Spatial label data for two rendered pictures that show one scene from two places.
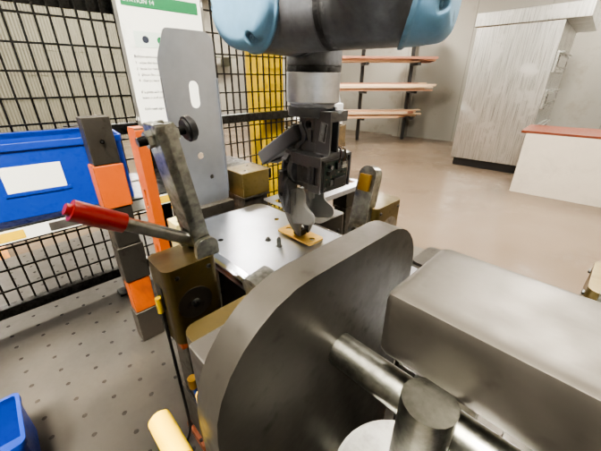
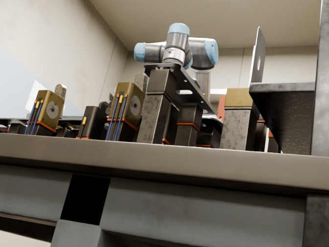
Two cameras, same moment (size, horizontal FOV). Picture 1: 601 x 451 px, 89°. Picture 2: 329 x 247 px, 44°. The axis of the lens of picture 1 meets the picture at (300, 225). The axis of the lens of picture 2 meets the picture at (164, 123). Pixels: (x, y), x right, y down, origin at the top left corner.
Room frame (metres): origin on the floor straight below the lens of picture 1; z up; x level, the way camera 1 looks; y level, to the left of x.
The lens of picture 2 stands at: (1.70, -0.35, 0.54)
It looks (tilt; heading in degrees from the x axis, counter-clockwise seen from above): 20 degrees up; 164
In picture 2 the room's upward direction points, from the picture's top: 12 degrees clockwise
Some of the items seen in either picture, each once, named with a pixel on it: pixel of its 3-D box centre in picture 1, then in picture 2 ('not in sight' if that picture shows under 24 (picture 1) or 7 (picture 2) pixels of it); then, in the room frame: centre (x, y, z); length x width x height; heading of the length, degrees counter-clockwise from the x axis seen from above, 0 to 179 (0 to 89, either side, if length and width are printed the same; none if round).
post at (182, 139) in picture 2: not in sight; (182, 155); (0.71, 0.00, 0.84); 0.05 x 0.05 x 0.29; 44
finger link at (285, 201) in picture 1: (292, 185); not in sight; (0.47, 0.01, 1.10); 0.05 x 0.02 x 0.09; 134
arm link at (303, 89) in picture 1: (314, 90); (173, 59); (0.48, -0.02, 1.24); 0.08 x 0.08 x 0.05
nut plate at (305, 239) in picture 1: (300, 232); not in sight; (0.49, 0.00, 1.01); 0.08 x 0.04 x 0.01; 44
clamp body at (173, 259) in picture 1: (191, 359); not in sight; (0.33, 0.17, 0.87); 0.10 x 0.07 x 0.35; 134
